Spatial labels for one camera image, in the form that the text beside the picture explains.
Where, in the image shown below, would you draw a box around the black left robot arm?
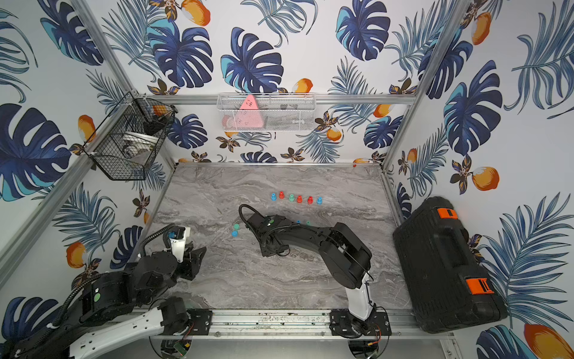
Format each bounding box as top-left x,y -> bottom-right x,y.
1,248 -> 206,358

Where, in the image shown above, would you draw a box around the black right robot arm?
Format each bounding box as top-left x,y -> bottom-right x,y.
245,213 -> 375,339

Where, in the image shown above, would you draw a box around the pink triangular object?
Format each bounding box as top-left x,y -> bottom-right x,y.
232,94 -> 265,130

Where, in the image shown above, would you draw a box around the black plastic tool case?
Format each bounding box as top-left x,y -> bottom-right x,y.
393,197 -> 508,334

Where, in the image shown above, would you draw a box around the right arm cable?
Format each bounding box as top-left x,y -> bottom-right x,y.
238,203 -> 257,227

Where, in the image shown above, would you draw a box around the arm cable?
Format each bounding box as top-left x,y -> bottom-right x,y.
140,223 -> 176,257
238,203 -> 257,227

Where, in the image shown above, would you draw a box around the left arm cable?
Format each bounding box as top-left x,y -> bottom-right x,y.
140,223 -> 176,257

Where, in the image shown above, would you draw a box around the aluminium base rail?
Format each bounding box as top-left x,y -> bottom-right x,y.
89,307 -> 454,340

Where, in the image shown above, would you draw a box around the clear wall shelf basket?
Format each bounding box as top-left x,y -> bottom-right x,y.
217,93 -> 316,132

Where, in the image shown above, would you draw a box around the white items in wire basket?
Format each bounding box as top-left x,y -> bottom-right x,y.
120,132 -> 159,166

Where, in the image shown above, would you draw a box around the black wire basket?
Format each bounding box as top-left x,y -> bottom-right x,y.
81,93 -> 177,181

